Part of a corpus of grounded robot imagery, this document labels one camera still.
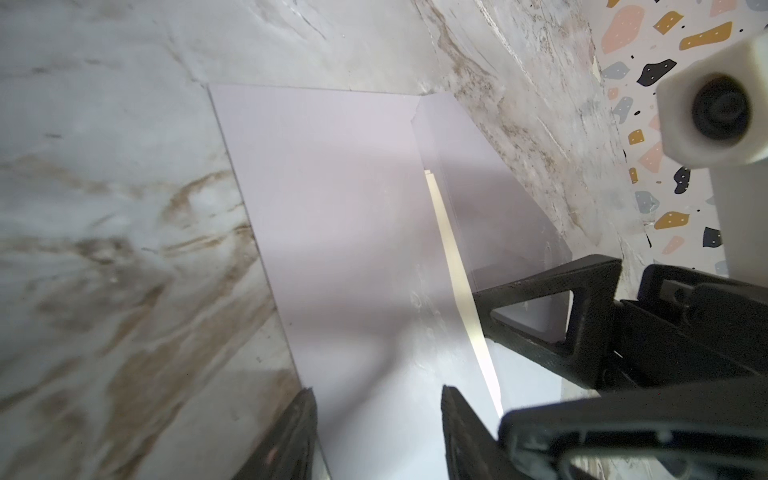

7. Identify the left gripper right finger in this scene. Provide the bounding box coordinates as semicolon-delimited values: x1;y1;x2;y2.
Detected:
441;385;526;480

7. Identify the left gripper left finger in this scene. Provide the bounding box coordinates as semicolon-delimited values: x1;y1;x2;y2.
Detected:
232;388;317;480

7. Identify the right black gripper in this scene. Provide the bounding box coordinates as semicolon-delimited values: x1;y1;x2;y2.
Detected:
473;254;767;479

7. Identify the beige decorated letter paper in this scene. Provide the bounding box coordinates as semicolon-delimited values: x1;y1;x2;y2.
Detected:
424;170;503;417

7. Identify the pale lilac envelope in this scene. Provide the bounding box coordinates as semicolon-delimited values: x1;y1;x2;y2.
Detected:
210;84;572;479

